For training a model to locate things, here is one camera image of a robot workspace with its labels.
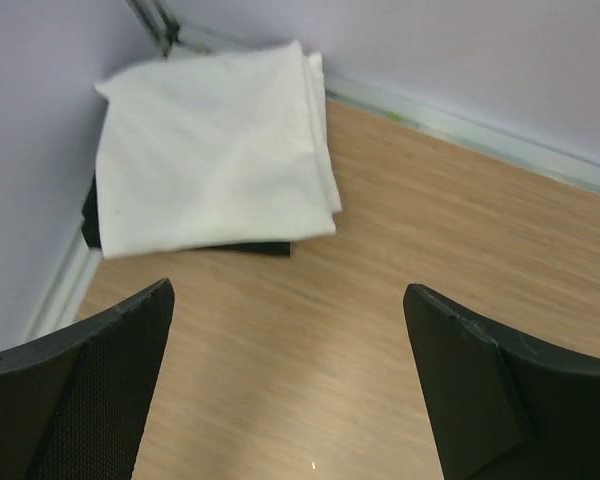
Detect folded black t-shirt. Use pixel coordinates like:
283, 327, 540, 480
81, 177, 291, 257

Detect white t-shirt with print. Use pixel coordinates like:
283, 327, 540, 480
95, 41, 342, 259

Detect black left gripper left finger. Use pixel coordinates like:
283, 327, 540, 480
0, 279, 174, 479

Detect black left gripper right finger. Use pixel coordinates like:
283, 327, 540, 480
403, 284, 600, 479

